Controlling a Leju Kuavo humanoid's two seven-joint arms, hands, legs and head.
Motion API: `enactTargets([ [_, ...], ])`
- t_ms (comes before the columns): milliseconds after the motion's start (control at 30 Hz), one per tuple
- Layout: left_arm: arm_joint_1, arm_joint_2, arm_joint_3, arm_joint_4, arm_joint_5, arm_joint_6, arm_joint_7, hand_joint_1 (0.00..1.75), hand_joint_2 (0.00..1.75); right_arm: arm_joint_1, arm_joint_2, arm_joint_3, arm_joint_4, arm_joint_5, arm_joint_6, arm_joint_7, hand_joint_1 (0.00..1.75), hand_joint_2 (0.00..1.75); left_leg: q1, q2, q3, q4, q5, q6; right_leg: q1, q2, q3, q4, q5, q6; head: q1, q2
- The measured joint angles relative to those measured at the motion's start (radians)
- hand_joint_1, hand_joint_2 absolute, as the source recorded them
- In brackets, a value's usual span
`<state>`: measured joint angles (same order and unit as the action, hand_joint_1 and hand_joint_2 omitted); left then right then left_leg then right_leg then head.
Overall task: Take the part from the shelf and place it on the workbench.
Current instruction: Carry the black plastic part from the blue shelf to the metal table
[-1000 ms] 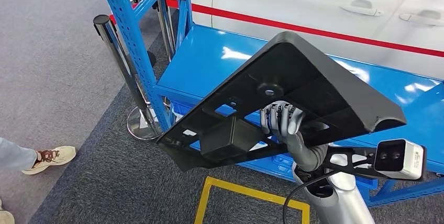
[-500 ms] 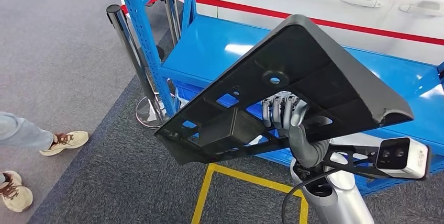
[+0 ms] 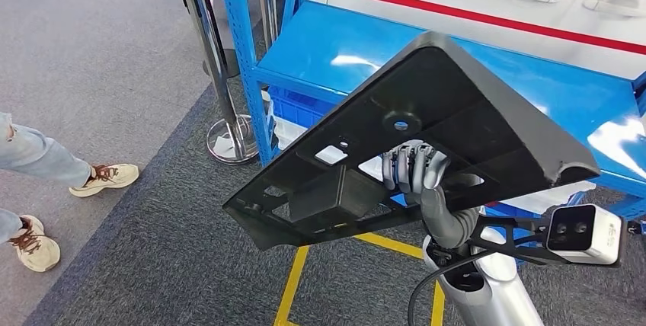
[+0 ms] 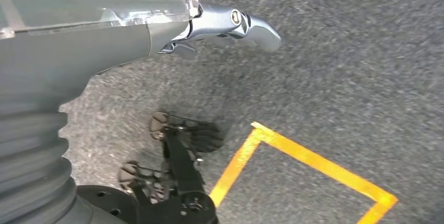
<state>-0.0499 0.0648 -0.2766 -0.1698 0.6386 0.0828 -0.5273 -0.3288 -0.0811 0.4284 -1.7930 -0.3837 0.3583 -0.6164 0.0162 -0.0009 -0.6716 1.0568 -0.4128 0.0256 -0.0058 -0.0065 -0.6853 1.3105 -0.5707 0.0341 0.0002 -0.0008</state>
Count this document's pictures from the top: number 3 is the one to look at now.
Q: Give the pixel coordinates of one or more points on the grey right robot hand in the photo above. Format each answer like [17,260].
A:
[434,212]

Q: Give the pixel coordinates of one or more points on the black plastic mounting panel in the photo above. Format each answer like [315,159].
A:
[454,86]

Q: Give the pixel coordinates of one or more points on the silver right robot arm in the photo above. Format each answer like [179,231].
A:
[504,293]

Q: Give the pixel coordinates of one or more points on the blue metal shelf rack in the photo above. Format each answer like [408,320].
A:
[313,46]

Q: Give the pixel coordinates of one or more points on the white plastic crate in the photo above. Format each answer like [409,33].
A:
[290,134]
[545,200]

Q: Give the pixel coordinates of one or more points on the red barrier belt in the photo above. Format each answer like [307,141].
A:
[454,11]

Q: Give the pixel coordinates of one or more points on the black thin stand round base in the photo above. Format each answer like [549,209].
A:
[232,64]

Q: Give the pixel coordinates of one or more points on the beige sneaker brown laces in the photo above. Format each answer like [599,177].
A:
[106,180]
[35,245]

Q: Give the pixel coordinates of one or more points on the person's leg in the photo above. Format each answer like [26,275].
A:
[9,225]
[40,154]

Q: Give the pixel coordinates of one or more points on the chrome stanchion post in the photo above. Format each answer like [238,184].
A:
[212,61]
[267,11]

